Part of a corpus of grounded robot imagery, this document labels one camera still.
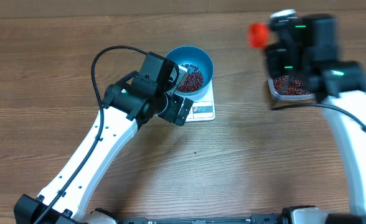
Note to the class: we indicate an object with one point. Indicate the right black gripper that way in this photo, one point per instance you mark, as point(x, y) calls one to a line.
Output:
point(277, 61)

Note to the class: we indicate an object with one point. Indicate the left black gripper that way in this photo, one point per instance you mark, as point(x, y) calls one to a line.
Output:
point(171, 115)

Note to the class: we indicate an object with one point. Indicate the red measuring scoop blue handle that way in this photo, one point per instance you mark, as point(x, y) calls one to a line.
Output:
point(258, 35)

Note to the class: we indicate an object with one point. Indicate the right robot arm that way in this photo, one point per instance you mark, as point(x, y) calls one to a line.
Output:
point(307, 47)

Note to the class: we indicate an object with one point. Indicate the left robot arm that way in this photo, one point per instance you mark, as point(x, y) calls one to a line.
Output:
point(126, 105)

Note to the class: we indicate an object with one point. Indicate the white digital kitchen scale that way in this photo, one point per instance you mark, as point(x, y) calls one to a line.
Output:
point(203, 108)

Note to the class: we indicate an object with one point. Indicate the red beans in bowl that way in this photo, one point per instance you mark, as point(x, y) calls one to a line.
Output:
point(194, 80)

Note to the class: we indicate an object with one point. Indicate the blue bowl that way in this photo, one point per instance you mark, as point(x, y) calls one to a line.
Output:
point(195, 56)

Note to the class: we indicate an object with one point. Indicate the red beans in container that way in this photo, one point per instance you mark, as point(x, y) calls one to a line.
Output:
point(289, 86)

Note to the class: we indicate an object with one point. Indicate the clear plastic container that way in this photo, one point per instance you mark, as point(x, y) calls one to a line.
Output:
point(279, 97)

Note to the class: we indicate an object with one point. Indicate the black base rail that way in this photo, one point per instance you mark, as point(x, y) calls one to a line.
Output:
point(253, 219)

